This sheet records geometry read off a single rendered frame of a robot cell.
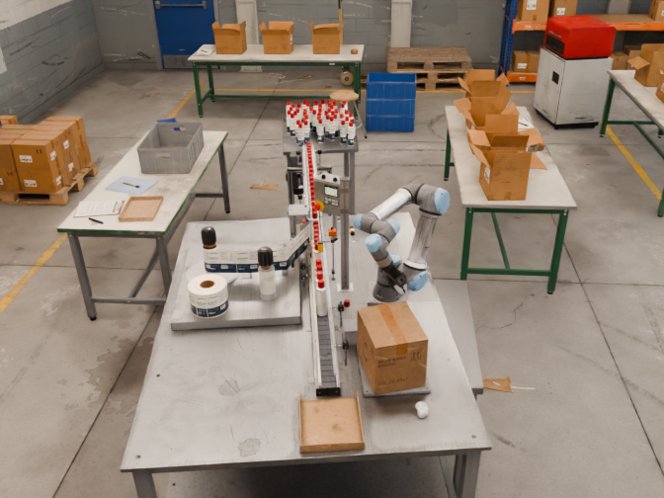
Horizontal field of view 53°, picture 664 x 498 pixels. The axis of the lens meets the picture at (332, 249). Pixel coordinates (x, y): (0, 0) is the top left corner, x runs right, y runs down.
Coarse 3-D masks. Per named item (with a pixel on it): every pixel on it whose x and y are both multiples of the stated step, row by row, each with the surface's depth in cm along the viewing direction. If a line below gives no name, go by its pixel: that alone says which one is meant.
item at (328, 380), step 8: (320, 224) 427; (312, 256) 393; (320, 320) 338; (328, 320) 338; (320, 328) 332; (328, 328) 332; (320, 336) 327; (328, 336) 326; (320, 344) 321; (328, 344) 321; (320, 352) 316; (328, 352) 316; (320, 360) 311; (328, 360) 311; (320, 368) 306; (328, 368) 306; (328, 376) 301; (328, 384) 296; (336, 384) 296
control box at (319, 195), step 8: (320, 176) 348; (328, 176) 348; (336, 176) 348; (320, 184) 345; (328, 184) 342; (336, 184) 340; (320, 192) 347; (320, 200) 349; (320, 208) 352; (328, 208) 349; (336, 208) 346
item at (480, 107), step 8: (472, 104) 563; (480, 104) 562; (488, 104) 562; (496, 104) 562; (512, 104) 557; (464, 112) 549; (472, 112) 566; (480, 112) 565; (488, 112) 565; (496, 112) 565; (504, 112) 561; (512, 112) 547; (472, 120) 549; (480, 120) 569; (472, 128) 552; (480, 128) 537; (472, 152) 551
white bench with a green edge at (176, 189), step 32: (128, 160) 548; (224, 160) 610; (96, 192) 495; (160, 192) 493; (224, 192) 625; (64, 224) 451; (96, 224) 450; (128, 224) 449; (160, 224) 448; (160, 256) 456
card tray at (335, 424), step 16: (304, 400) 294; (320, 400) 294; (336, 400) 294; (352, 400) 294; (304, 416) 286; (320, 416) 286; (336, 416) 286; (352, 416) 285; (304, 432) 278; (320, 432) 278; (336, 432) 278; (352, 432) 277; (304, 448) 268; (320, 448) 268; (336, 448) 269; (352, 448) 269
